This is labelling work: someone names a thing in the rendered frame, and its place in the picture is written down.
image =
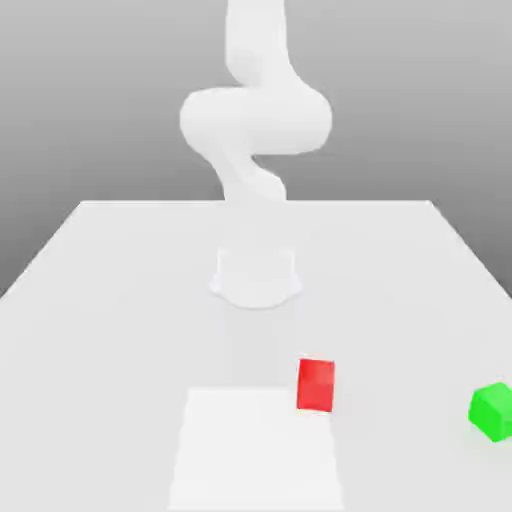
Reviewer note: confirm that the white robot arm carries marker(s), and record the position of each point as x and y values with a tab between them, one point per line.
256	120

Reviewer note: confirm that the small green cube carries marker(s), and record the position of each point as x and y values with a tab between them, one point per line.
492	412

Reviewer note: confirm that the small red cube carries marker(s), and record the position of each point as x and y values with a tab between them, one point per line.
315	386

